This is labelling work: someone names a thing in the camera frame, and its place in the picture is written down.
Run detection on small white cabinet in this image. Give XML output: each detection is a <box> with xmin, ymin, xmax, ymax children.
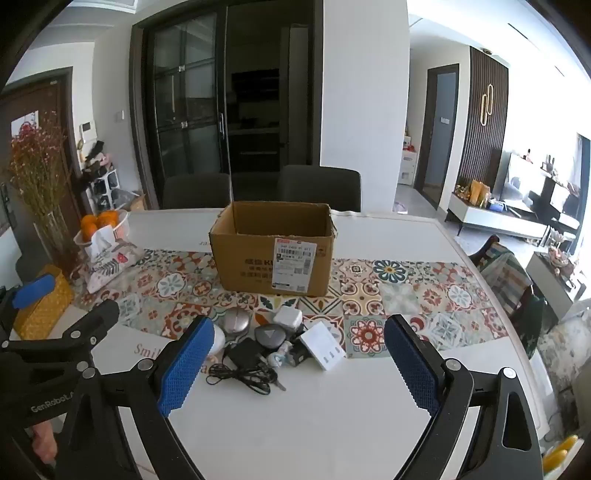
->
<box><xmin>397</xmin><ymin>150</ymin><xmax>419</xmax><ymax>186</ymax></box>

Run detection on leaf-print fabric tissue pouch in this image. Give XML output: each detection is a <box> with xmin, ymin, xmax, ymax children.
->
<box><xmin>78</xmin><ymin>226</ymin><xmax>148</xmax><ymax>294</ymax></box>

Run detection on silver computer mouse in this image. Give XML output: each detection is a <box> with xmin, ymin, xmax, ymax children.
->
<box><xmin>217</xmin><ymin>307</ymin><xmax>252</xmax><ymax>334</ymax></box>

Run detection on yellow toy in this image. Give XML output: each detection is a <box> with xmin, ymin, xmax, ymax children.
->
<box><xmin>542</xmin><ymin>436</ymin><xmax>581</xmax><ymax>472</ymax></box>

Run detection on red door poster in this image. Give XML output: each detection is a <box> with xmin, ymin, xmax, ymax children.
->
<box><xmin>10</xmin><ymin>111</ymin><xmax>40</xmax><ymax>141</ymax></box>

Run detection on brown cardboard box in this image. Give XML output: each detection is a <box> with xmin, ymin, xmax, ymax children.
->
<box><xmin>209</xmin><ymin>200</ymin><xmax>335</xmax><ymax>297</ymax></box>

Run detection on wooden chair with plaid cloth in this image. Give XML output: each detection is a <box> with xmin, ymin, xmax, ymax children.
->
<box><xmin>468</xmin><ymin>234</ymin><xmax>546</xmax><ymax>361</ymax></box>

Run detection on white coffee table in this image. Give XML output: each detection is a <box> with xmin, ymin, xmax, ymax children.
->
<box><xmin>526</xmin><ymin>251</ymin><xmax>588</xmax><ymax>320</ymax></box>

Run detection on white round object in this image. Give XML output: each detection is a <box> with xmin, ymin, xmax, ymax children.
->
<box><xmin>205</xmin><ymin>330</ymin><xmax>227</xmax><ymax>358</ymax></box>

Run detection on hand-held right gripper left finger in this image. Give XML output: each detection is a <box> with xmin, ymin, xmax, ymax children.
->
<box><xmin>50</xmin><ymin>315</ymin><xmax>218</xmax><ymax>480</ymax></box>

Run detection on patterned tile-print table runner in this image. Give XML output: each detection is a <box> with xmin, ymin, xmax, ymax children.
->
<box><xmin>69</xmin><ymin>247</ymin><xmax>511</xmax><ymax>361</ymax></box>

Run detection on dried red flowers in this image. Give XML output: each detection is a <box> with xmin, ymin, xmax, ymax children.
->
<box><xmin>7</xmin><ymin>117</ymin><xmax>72</xmax><ymax>232</ymax></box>

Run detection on black adapter cable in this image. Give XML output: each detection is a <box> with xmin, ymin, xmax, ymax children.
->
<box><xmin>205</xmin><ymin>360</ymin><xmax>278</xmax><ymax>396</ymax></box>

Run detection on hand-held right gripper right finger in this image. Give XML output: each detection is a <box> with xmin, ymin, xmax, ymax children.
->
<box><xmin>384</xmin><ymin>315</ymin><xmax>546</xmax><ymax>480</ymax></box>

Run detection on shoe rack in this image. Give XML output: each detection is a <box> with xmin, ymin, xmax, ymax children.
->
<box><xmin>81</xmin><ymin>138</ymin><xmax>119</xmax><ymax>209</ymax></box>

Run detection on white fruit basket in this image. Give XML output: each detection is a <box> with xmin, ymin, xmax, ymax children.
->
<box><xmin>74</xmin><ymin>210</ymin><xmax>130</xmax><ymax>245</ymax></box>

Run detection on white square charger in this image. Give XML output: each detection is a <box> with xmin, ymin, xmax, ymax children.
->
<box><xmin>273</xmin><ymin>307</ymin><xmax>304</xmax><ymax>329</ymax></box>

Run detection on gold wall ornament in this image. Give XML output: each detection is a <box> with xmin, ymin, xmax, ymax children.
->
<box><xmin>478</xmin><ymin>83</ymin><xmax>496</xmax><ymax>126</ymax></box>

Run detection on dark grey dining chair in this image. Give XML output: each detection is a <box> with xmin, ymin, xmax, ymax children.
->
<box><xmin>277</xmin><ymin>165</ymin><xmax>362</xmax><ymax>213</ymax></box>
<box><xmin>161</xmin><ymin>173</ymin><xmax>232</xmax><ymax>210</ymax></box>

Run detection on television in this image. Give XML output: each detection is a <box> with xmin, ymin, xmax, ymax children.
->
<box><xmin>505</xmin><ymin>152</ymin><xmax>583</xmax><ymax>217</ymax></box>

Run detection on white rectangular switch panel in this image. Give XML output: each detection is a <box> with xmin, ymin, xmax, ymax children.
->
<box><xmin>299</xmin><ymin>320</ymin><xmax>347</xmax><ymax>371</ymax></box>

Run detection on grey round device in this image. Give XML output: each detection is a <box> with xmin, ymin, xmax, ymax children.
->
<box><xmin>254</xmin><ymin>323</ymin><xmax>293</xmax><ymax>348</ymax></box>

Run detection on white television cabinet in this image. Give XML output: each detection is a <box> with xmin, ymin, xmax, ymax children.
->
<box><xmin>445</xmin><ymin>191</ymin><xmax>555</xmax><ymax>241</ymax></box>

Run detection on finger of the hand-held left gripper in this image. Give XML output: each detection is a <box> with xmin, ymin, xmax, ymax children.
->
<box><xmin>0</xmin><ymin>274</ymin><xmax>57</xmax><ymax>319</ymax></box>
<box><xmin>0</xmin><ymin>300</ymin><xmax>121</xmax><ymax>366</ymax></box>

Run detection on yellow woven box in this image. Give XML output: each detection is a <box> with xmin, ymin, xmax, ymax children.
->
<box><xmin>13</xmin><ymin>264</ymin><xmax>75</xmax><ymax>341</ymax></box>

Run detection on person's left hand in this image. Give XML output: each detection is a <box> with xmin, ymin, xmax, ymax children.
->
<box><xmin>30</xmin><ymin>421</ymin><xmax>59</xmax><ymax>464</ymax></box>

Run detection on glass sliding door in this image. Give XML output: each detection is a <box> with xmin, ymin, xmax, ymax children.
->
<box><xmin>129</xmin><ymin>9</ymin><xmax>232</xmax><ymax>210</ymax></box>

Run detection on small blue-haired figurine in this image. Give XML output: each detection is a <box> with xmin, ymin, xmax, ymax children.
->
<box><xmin>265</xmin><ymin>342</ymin><xmax>296</xmax><ymax>369</ymax></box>

